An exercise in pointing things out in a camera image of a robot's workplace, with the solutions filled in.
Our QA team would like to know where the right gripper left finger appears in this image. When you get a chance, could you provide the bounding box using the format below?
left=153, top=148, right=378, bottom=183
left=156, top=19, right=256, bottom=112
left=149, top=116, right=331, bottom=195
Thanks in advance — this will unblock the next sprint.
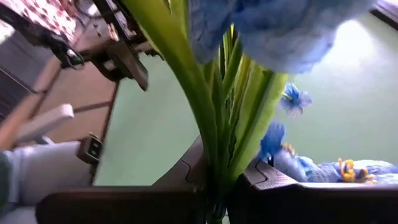
left=35, top=136, right=208, bottom=224

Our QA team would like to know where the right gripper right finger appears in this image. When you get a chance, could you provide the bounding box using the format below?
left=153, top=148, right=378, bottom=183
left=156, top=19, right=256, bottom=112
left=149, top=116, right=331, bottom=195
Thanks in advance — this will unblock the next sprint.
left=226, top=158, right=398, bottom=224

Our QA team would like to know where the large blue flower bunch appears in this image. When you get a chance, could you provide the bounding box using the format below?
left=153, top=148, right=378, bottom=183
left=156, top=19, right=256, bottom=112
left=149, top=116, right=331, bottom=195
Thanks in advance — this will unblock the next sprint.
left=257, top=121, right=398, bottom=185

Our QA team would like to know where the small blue flower bunch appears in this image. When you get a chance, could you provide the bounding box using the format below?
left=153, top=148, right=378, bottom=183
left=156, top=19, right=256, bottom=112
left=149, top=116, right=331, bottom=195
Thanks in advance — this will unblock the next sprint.
left=123, top=0, right=379, bottom=224

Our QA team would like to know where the green table mat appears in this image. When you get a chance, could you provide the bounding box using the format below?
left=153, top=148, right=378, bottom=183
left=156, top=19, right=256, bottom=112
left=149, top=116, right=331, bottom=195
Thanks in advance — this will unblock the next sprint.
left=93, top=12, right=398, bottom=224

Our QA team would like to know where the red dotted white cloth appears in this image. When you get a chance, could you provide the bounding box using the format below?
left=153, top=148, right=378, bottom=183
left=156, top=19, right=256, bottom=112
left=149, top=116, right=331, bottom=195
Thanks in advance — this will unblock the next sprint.
left=0, top=0, right=78, bottom=41

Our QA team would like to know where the white plastic handle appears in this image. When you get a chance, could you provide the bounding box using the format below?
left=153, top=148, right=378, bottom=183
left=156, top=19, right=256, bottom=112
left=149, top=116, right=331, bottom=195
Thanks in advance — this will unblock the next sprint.
left=12, top=104, right=75, bottom=144

